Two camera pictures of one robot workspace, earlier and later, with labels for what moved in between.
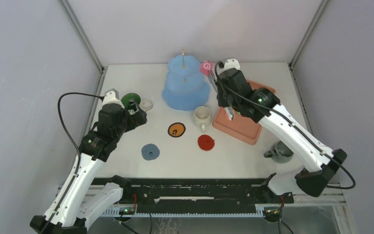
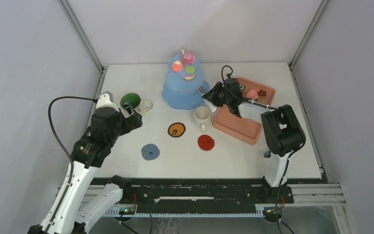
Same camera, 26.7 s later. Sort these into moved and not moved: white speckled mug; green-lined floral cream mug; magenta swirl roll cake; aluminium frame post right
Moved: magenta swirl roll cake
Not moved: aluminium frame post right; green-lined floral cream mug; white speckled mug
